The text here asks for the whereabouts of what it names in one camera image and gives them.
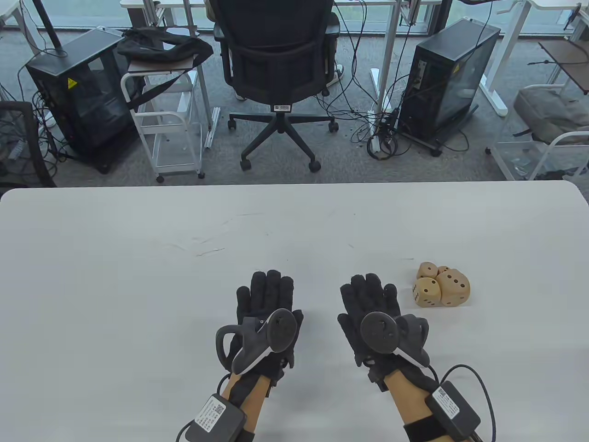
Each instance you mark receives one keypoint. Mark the black labelled sensor box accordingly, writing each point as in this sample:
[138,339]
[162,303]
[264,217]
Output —
[218,414]
[453,407]

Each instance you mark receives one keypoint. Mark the brown wooden shelf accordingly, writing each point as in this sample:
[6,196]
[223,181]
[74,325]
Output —
[568,57]

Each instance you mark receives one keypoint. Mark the brown wooden board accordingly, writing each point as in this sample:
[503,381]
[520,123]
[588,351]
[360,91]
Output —
[152,66]

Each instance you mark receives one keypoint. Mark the black computer tower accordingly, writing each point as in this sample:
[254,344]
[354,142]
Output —
[451,78]
[83,106]

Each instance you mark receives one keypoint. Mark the white metal rail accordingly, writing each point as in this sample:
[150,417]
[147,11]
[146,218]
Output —
[212,126]

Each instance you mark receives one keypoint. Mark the person's right forearm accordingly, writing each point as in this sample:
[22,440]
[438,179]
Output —
[405,396]

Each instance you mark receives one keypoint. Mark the grey tracking controller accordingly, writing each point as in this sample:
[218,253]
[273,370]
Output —
[271,336]
[382,334]

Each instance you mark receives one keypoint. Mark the largest wooden die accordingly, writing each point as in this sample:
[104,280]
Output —
[453,287]

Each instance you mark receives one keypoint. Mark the black bag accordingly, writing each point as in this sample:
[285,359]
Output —
[156,46]

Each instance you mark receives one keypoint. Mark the black mesh chair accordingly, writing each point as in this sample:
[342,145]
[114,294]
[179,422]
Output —
[27,138]

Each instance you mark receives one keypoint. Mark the person's left forearm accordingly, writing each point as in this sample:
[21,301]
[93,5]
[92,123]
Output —
[251,405]

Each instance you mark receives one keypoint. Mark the large wooden die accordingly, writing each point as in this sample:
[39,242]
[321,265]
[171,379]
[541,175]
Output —
[425,292]

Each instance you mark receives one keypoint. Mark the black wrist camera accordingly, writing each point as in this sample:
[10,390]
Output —
[280,373]
[378,377]

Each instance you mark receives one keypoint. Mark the black office chair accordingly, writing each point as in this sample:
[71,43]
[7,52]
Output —
[276,55]

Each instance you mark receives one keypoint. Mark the person's right hand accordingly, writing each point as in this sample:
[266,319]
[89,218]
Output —
[368,294]

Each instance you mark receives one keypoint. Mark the grey cushion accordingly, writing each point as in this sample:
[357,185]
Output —
[547,110]

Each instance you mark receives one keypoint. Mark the person's left hand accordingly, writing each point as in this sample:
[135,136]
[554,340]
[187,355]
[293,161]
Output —
[267,290]

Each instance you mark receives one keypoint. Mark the black pole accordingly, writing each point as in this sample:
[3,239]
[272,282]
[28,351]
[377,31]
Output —
[46,23]

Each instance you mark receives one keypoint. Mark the white power strip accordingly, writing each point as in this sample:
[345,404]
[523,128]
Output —
[375,143]

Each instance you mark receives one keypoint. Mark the medium wooden die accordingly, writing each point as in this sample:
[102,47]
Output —
[427,270]

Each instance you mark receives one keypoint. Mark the white metal cart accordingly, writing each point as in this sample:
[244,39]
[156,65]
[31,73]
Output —
[563,138]
[147,133]

